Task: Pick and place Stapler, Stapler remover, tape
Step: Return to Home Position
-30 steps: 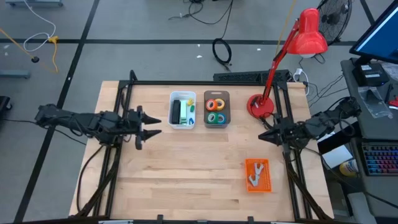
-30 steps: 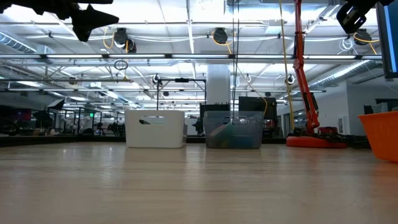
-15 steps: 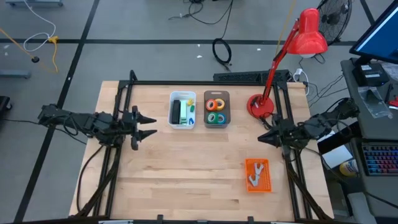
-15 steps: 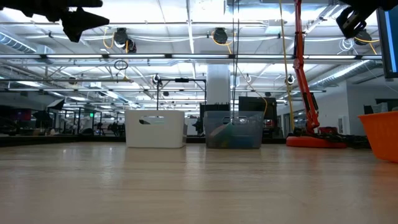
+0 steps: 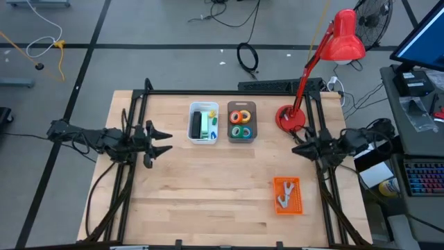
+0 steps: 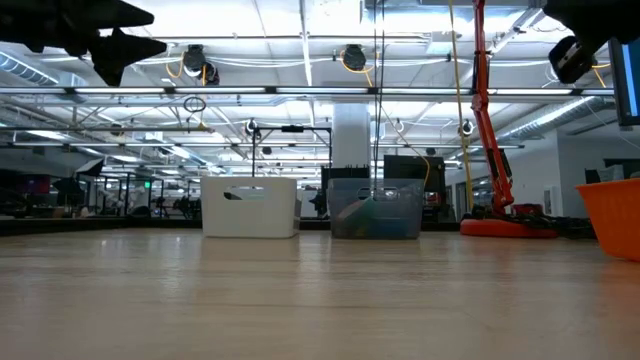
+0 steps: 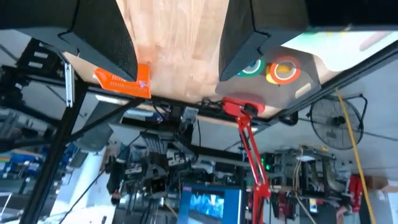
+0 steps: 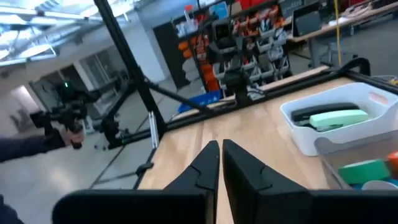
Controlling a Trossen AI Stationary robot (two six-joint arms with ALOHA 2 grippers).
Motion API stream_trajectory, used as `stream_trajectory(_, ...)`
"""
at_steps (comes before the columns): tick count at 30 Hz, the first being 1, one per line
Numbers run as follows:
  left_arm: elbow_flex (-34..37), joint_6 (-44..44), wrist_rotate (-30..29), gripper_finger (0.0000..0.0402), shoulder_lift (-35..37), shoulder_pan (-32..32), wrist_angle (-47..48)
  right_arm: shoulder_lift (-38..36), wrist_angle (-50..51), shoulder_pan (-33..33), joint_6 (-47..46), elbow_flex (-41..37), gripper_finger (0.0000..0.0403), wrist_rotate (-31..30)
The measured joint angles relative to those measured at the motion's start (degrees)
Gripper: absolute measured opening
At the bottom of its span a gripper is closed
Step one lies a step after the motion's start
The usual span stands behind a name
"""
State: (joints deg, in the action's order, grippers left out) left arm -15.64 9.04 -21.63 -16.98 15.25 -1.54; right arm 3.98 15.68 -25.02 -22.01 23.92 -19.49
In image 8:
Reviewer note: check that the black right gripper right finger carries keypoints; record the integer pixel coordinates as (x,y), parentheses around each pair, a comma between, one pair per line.
(245,177)

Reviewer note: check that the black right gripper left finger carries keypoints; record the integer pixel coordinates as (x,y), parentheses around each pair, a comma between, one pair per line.
(205,174)

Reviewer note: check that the black stapler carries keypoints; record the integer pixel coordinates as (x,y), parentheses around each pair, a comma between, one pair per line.
(320,110)

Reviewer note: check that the mint green stapler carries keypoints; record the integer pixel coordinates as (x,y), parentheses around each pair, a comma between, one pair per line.
(339,118)

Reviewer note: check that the green tape roll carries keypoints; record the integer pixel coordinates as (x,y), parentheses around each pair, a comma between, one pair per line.
(363,171)

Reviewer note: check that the silver aluminium profile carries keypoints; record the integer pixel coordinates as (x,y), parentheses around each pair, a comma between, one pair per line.
(153,130)

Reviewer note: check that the white plastic bin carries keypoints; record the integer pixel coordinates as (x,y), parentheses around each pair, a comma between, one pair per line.
(304,140)

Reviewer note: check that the blue crate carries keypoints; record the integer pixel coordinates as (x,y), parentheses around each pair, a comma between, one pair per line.
(202,99)

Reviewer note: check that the grey translucent plastic bin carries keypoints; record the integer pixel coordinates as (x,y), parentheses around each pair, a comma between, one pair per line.
(329,155)

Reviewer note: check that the storage shelf with bins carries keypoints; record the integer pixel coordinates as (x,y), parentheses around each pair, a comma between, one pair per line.
(267,43)

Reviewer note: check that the person's hand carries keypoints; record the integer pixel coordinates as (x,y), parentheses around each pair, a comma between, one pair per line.
(73,137)

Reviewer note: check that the black handheld device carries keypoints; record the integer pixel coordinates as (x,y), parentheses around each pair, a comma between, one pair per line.
(68,109)

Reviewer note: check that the black laptop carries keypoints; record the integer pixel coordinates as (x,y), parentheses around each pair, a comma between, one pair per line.
(306,21)

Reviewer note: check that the person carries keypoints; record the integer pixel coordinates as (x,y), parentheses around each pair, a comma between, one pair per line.
(25,146)

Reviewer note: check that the wooden desk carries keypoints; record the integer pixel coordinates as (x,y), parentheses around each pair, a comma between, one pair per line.
(357,18)

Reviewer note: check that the black aluminium table frame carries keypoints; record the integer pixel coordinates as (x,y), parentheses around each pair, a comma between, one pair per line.
(129,62)

